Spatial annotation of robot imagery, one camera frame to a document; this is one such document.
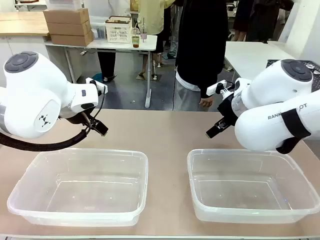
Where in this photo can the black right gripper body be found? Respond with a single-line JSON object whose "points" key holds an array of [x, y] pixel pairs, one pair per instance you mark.
{"points": [[227, 110]]}

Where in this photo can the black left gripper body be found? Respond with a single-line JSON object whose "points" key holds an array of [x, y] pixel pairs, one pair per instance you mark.
{"points": [[75, 118]]}

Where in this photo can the clear plastic bin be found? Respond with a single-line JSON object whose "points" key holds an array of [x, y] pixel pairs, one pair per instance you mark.
{"points": [[250, 187], [77, 190]]}

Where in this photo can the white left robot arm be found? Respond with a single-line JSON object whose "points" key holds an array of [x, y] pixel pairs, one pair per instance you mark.
{"points": [[30, 95]]}

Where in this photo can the person's left forearm black sleeve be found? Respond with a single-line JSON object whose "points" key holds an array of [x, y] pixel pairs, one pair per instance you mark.
{"points": [[212, 80]]}

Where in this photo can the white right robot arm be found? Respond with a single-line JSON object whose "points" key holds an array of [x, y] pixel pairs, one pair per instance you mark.
{"points": [[270, 85]]}

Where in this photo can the person's left hand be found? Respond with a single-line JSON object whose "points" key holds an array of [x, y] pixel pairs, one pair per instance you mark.
{"points": [[207, 102]]}

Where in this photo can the plain white table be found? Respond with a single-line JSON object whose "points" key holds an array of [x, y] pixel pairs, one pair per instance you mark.
{"points": [[250, 55]]}

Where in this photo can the person in white coat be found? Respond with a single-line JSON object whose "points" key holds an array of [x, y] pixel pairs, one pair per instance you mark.
{"points": [[107, 62]]}

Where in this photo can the person in black top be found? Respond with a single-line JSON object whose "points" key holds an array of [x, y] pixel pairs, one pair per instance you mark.
{"points": [[200, 37]]}

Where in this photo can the brown cardboard box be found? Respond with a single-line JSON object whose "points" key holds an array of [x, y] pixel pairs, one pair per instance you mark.
{"points": [[71, 39], [68, 28], [67, 15]]}

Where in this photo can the white table with grey legs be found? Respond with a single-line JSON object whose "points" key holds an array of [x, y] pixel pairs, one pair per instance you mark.
{"points": [[117, 45]]}

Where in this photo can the clear plastic storage drawer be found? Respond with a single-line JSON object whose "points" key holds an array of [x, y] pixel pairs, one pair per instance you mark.
{"points": [[98, 28]]}

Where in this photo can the plastic cup with green drink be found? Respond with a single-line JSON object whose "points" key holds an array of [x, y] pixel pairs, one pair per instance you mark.
{"points": [[135, 38]]}

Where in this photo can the people in dark clothes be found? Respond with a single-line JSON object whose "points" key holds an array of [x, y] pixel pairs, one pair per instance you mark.
{"points": [[260, 17]]}

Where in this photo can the plastic cup with straw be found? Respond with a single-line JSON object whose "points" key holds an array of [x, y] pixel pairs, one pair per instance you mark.
{"points": [[143, 33]]}

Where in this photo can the wooden desk top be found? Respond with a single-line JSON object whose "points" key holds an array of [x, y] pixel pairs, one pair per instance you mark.
{"points": [[22, 23]]}

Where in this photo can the person in yellow coat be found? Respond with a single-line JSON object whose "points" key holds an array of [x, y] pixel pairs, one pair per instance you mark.
{"points": [[155, 17]]}

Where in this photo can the brown paper bag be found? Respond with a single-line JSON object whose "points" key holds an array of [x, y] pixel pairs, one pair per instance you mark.
{"points": [[134, 5]]}

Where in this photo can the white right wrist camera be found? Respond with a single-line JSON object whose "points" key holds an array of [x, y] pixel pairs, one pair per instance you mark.
{"points": [[220, 87]]}

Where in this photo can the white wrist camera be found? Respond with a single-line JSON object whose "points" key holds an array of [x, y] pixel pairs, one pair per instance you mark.
{"points": [[220, 87], [98, 86]]}

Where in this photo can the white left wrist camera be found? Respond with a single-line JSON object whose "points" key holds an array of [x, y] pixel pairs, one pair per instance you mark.
{"points": [[98, 86]]}

